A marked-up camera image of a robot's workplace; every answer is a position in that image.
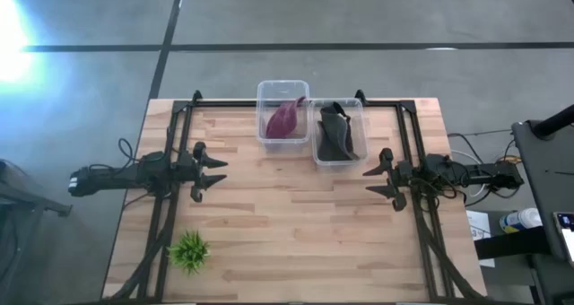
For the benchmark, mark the phone with lit screen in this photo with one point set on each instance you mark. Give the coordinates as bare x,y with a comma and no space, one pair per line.
566,235

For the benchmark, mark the dark grey cap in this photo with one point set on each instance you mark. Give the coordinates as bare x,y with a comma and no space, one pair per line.
334,134

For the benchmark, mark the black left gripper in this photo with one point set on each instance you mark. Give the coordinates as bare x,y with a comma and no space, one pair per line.
189,170

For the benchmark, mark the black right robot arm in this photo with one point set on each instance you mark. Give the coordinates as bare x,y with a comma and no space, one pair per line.
493,172

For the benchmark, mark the maroon and grey cap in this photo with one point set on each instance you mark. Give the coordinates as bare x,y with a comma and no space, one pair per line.
283,121

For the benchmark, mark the white paper sheet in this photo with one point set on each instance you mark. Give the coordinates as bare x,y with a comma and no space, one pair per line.
480,229

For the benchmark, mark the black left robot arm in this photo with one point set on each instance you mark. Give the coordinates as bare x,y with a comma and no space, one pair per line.
112,177

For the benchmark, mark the black pole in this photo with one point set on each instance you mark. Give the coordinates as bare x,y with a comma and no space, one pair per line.
553,123

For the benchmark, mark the small green artificial plant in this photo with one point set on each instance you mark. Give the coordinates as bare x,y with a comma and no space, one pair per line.
189,252

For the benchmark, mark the black side cart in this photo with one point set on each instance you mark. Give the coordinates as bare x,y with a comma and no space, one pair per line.
545,175

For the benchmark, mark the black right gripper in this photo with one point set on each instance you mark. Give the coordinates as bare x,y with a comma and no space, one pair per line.
399,176

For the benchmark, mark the white plastic bottle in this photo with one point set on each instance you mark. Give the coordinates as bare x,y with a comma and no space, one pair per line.
520,220

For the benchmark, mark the clear plastic bin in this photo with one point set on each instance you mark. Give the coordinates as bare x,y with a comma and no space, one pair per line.
359,130
283,94

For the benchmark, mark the black metal table frame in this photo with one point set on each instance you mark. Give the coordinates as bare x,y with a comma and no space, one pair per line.
215,103

